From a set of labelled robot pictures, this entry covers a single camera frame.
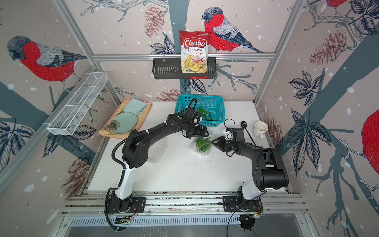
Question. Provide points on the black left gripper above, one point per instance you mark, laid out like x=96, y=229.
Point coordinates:
x=199, y=133

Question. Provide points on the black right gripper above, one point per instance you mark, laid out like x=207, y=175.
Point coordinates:
x=219, y=144

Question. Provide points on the green peppers pile container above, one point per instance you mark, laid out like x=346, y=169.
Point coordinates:
x=203, y=144

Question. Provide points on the teal plastic mesh basket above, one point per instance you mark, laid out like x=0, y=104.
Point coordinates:
x=214, y=104

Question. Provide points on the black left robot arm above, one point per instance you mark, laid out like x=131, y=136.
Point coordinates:
x=133, y=152

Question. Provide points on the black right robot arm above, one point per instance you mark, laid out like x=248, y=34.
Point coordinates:
x=268, y=169

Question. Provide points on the black metal spoon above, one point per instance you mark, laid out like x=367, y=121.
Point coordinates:
x=244, y=126

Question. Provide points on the white ceramic cup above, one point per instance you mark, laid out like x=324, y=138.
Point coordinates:
x=260, y=128

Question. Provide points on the wooden tray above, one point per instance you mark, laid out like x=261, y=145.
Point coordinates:
x=141, y=118

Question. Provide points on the light green folded cloth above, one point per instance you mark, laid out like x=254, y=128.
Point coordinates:
x=135, y=106

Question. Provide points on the green ceramic plate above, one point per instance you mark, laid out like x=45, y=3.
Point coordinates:
x=122, y=123

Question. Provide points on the Chuba cassava chips bag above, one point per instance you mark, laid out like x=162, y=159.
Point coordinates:
x=194, y=51

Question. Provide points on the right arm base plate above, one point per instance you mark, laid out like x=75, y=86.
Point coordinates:
x=233, y=203

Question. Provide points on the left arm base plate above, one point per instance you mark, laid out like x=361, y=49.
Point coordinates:
x=129, y=205

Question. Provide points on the white wire wall basket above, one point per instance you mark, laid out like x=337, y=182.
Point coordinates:
x=80, y=101

